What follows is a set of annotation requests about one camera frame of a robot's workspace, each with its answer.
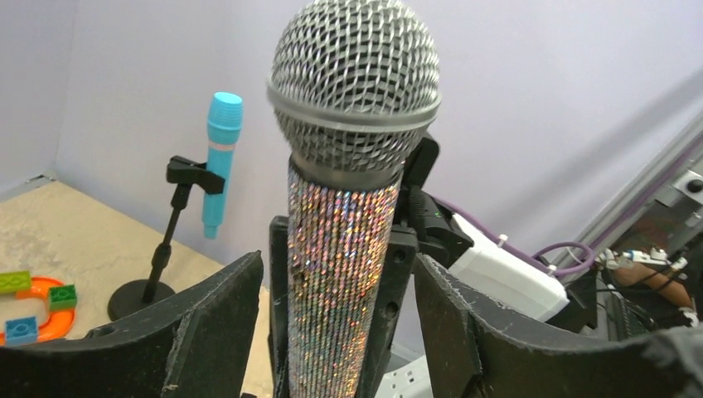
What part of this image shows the small green toy brick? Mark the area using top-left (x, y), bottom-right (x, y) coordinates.
top-left (47, 284), bottom-right (78, 312)

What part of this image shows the orange curved toy track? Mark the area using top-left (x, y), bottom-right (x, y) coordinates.
top-left (1, 275), bottom-right (76, 346)

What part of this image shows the silver glitter microphone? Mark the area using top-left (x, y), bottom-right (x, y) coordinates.
top-left (267, 1), bottom-right (441, 397)

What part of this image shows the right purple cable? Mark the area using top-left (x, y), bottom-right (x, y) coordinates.
top-left (434, 195), bottom-right (597, 279)

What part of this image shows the blue microphone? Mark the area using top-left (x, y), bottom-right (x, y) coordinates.
top-left (201, 91), bottom-right (243, 240)

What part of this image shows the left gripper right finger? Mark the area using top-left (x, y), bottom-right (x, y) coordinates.
top-left (414, 255), bottom-right (702, 397)

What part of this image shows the blue toy brick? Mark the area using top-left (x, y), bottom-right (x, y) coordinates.
top-left (4, 316), bottom-right (39, 346)

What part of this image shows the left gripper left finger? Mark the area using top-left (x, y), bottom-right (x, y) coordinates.
top-left (1, 251), bottom-right (264, 397)

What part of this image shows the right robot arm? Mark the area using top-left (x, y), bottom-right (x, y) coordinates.
top-left (395, 133), bottom-right (596, 322)

